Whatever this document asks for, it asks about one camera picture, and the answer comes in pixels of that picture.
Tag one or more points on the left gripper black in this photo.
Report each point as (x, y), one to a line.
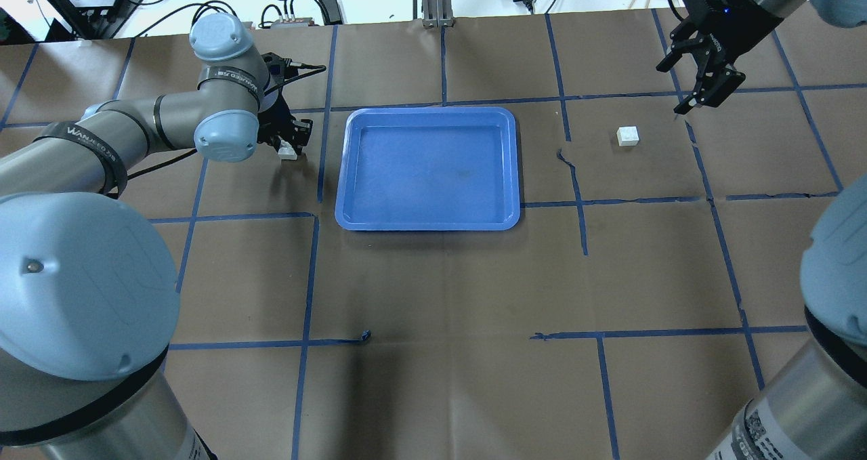
(276, 115)

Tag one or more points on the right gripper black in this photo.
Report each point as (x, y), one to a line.
(737, 24)

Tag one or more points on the white block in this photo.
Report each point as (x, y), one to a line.
(627, 136)
(286, 152)

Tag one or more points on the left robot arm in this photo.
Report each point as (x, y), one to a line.
(89, 288)

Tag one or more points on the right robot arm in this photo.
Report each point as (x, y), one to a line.
(815, 407)

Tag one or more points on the blue plastic tray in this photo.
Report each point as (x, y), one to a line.
(429, 169)

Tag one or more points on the black power adapter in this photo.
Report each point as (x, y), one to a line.
(332, 12)

